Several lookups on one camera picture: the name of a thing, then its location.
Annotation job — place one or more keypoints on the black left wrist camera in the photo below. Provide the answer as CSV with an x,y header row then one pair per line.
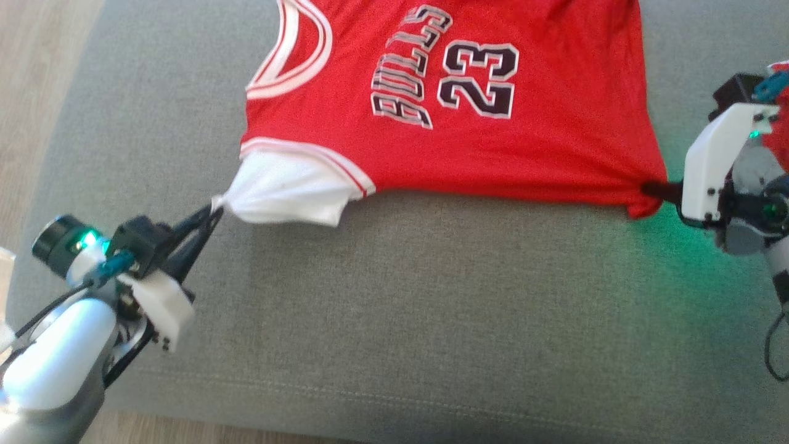
x,y
145,243

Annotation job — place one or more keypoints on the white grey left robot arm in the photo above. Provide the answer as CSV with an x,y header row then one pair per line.
x,y
55,364

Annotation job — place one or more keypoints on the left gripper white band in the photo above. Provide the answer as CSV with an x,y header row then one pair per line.
x,y
160,302

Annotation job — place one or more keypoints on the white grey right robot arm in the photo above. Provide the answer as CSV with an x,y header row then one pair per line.
x,y
780,271

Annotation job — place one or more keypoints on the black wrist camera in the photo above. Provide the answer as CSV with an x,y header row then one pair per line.
x,y
733,92
145,243

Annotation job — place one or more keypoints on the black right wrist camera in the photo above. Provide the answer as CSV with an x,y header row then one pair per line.
x,y
733,92

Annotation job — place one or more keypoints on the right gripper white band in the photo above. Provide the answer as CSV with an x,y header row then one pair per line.
x,y
709,166

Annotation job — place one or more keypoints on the red basketball jersey white sleeves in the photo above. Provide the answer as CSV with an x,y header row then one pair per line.
x,y
493,154

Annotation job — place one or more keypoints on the grey sofa seat cushion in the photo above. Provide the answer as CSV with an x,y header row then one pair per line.
x,y
394,308

